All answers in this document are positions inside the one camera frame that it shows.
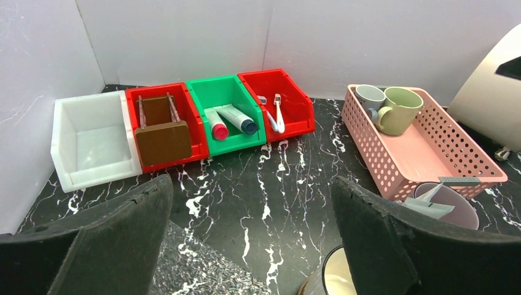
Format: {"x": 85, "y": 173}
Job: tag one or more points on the grey mug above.
{"x": 371, "y": 99}

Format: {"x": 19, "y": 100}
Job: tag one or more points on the white ribbed mug black rim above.
{"x": 332, "y": 277}

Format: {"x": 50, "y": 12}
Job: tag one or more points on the white toothbrush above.
{"x": 279, "y": 117}
{"x": 272, "y": 121}

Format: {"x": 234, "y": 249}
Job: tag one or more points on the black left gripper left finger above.
{"x": 111, "y": 248}

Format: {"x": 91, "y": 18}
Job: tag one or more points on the white plastic bin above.
{"x": 92, "y": 141}

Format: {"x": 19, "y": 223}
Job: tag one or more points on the orange cap toothpaste tube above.
{"x": 428, "y": 195}

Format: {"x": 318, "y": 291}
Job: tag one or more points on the purple mug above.
{"x": 463, "y": 214}

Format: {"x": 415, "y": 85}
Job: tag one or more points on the brown wooden holder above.
{"x": 162, "y": 136}

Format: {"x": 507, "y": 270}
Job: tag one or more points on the green mug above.
{"x": 400, "y": 108}

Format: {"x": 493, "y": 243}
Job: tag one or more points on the white cylindrical appliance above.
{"x": 489, "y": 101}

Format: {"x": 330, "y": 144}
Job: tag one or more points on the black cap toothpaste tube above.
{"x": 433, "y": 210}

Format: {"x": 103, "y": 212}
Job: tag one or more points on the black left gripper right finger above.
{"x": 391, "y": 249}

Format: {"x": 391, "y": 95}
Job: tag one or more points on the right red plastic bin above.
{"x": 296, "y": 106}

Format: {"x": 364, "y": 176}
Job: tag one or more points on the pink perforated basket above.
{"x": 434, "y": 146}

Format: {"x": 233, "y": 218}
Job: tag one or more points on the blue cap toothpaste tube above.
{"x": 237, "y": 118}

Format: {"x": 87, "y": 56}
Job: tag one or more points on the pink cap toothpaste tube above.
{"x": 218, "y": 128}

